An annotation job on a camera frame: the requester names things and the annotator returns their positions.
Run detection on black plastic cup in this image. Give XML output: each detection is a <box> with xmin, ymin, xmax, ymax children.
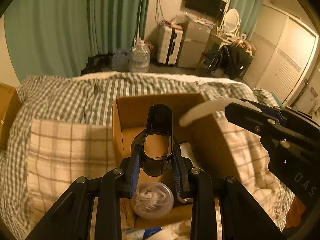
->
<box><xmin>131</xmin><ymin>104</ymin><xmax>181</xmax><ymax>177</ymax></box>

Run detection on black jacket on chair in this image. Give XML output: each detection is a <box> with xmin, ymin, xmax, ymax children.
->
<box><xmin>207</xmin><ymin>43</ymin><xmax>255</xmax><ymax>80</ymax></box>

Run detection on blue white tissue pack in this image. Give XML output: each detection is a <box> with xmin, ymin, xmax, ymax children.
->
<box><xmin>124</xmin><ymin>227</ymin><xmax>162</xmax><ymax>240</ymax></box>

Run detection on white wardrobe sliding doors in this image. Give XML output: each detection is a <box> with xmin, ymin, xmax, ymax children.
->
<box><xmin>244</xmin><ymin>5</ymin><xmax>319</xmax><ymax>104</ymax></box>

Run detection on beige plaid blanket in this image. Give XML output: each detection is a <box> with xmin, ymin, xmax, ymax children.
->
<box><xmin>27</xmin><ymin>120</ymin><xmax>116</xmax><ymax>223</ymax></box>

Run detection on open cardboard box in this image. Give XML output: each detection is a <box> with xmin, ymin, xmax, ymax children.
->
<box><xmin>112</xmin><ymin>93</ymin><xmax>240</xmax><ymax>229</ymax></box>

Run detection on clear round plastic container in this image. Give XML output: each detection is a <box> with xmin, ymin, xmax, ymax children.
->
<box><xmin>131</xmin><ymin>181</ymin><xmax>174</xmax><ymax>219</ymax></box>

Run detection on white oval mirror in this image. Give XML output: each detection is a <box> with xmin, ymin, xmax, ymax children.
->
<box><xmin>221</xmin><ymin>8</ymin><xmax>240</xmax><ymax>34</ymax></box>

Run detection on grey mini fridge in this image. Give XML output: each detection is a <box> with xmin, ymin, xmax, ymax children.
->
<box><xmin>177</xmin><ymin>21</ymin><xmax>211</xmax><ymax>68</ymax></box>

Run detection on green curtain right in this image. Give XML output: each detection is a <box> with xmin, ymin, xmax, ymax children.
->
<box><xmin>229</xmin><ymin>0</ymin><xmax>263</xmax><ymax>39</ymax></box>

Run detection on green curtain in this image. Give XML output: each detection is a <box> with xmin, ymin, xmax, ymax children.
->
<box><xmin>229</xmin><ymin>0</ymin><xmax>263</xmax><ymax>39</ymax></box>
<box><xmin>4</xmin><ymin>0</ymin><xmax>149</xmax><ymax>81</ymax></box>

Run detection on white suitcase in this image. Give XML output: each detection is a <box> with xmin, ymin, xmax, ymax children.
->
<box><xmin>157</xmin><ymin>24</ymin><xmax>183</xmax><ymax>65</ymax></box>

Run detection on large clear water bottle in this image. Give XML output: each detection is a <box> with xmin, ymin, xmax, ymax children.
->
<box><xmin>129</xmin><ymin>38</ymin><xmax>150</xmax><ymax>73</ymax></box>

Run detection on black bag on floor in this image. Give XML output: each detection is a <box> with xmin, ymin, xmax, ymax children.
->
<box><xmin>80</xmin><ymin>53</ymin><xmax>113</xmax><ymax>76</ymax></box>

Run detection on green curtain left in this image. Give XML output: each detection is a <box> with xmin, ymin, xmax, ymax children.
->
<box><xmin>4</xmin><ymin>0</ymin><xmax>149</xmax><ymax>81</ymax></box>

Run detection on black wall television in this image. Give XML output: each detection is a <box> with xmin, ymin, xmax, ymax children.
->
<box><xmin>185</xmin><ymin>0</ymin><xmax>226</xmax><ymax>21</ymax></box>

